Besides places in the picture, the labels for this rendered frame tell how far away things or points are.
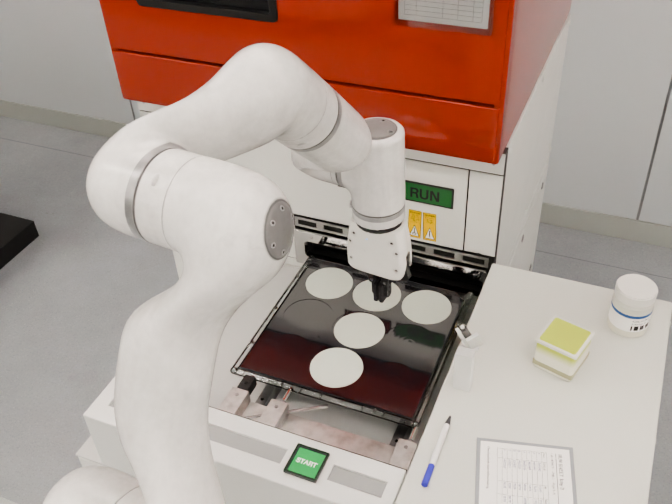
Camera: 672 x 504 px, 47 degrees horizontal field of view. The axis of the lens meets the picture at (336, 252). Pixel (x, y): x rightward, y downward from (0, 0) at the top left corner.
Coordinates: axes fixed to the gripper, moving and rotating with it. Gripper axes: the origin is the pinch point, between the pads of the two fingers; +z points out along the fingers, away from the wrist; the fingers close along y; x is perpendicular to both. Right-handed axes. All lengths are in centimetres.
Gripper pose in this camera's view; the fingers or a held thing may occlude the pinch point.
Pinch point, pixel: (381, 288)
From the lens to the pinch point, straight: 131.8
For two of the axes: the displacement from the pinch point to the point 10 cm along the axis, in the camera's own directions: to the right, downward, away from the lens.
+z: 0.6, 7.7, 6.4
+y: 8.7, 2.7, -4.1
